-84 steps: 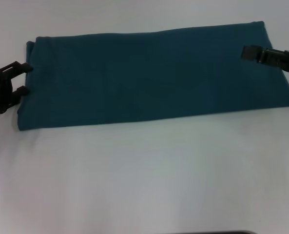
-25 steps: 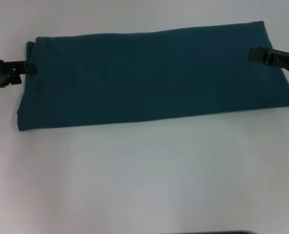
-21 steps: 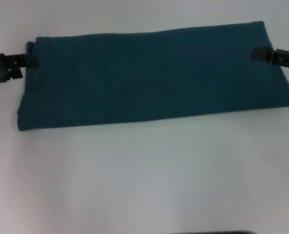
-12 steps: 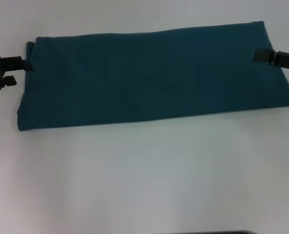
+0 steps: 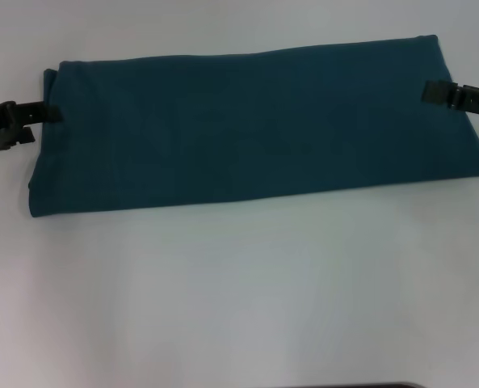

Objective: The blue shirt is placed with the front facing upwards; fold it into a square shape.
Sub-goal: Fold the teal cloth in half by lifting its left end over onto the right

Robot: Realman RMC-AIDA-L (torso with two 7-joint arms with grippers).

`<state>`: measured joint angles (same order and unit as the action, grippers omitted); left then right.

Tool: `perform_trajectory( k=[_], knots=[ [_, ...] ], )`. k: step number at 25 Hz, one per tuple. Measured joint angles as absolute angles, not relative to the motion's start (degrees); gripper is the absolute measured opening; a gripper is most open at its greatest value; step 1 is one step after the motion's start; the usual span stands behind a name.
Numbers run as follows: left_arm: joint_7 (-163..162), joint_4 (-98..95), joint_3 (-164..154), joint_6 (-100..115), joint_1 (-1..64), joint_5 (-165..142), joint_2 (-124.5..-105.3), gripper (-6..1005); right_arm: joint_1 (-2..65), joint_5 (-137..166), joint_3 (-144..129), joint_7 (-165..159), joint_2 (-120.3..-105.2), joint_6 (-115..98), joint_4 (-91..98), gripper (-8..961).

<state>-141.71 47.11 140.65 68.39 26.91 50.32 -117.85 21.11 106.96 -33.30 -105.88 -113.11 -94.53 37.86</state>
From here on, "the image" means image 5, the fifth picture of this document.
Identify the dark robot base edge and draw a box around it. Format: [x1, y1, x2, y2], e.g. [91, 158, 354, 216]
[299, 381, 416, 388]

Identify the teal t-shirt with FREE print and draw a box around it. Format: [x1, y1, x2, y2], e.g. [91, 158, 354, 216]
[26, 34, 479, 219]

